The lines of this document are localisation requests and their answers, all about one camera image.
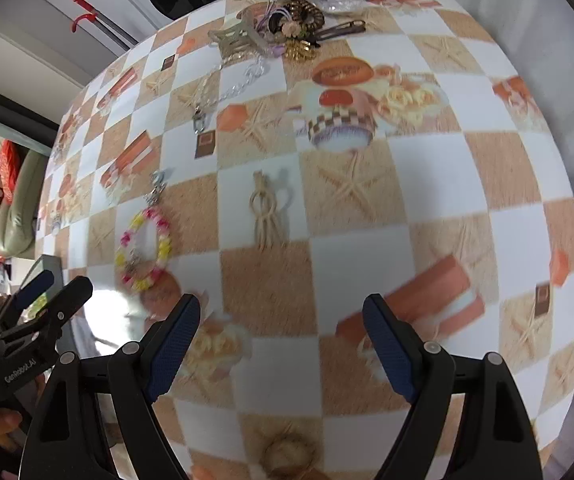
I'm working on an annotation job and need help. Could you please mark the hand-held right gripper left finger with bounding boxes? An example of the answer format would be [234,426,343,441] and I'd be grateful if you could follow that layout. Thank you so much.
[22,292,201,480]

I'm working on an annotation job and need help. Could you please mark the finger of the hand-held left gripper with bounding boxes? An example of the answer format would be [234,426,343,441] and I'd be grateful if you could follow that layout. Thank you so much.
[4,269,56,314]
[0,276,93,344]

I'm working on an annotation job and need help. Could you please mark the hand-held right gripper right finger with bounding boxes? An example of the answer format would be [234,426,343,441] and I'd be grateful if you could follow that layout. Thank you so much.
[362,294,542,480]

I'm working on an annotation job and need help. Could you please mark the colourful beaded bracelet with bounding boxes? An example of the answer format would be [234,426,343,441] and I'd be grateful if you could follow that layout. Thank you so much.
[114,170,175,293]

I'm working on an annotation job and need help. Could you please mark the person's left hand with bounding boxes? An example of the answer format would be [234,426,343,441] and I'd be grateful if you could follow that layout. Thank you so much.
[0,407,24,450]

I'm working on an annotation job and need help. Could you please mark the checkered printed tablecloth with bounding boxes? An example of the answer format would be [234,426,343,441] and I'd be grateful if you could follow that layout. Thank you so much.
[37,0,574,480]

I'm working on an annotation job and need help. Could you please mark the pale green sofa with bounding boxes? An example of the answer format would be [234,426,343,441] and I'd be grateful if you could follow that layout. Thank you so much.
[0,150,48,260]

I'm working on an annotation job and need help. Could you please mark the gold metal hair ornament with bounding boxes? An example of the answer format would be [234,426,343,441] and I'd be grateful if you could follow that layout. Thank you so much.
[286,40,320,63]

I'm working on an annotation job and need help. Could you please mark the beige star hair claw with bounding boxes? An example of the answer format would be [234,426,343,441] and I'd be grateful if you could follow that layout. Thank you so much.
[208,22,265,55]

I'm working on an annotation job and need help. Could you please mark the slim dark hair clip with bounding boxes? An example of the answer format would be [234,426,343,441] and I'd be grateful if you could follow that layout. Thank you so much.
[314,19,368,42]

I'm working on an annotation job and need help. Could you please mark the clear chain keychain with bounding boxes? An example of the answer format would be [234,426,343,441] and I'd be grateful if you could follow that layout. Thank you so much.
[191,57,271,135]

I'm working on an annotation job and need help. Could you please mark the red-handled grey poles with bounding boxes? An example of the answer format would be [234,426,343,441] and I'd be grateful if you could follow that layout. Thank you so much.
[71,0,140,52]

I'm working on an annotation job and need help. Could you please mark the brown beaded hair tie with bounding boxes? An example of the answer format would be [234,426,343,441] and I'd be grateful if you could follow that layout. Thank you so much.
[262,0,327,43]

